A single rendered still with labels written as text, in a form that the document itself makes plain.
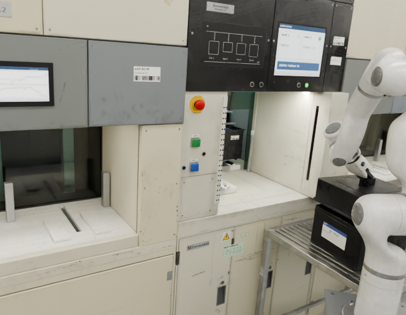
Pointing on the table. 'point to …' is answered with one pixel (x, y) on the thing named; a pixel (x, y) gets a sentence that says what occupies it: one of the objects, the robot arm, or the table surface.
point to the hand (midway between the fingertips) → (366, 180)
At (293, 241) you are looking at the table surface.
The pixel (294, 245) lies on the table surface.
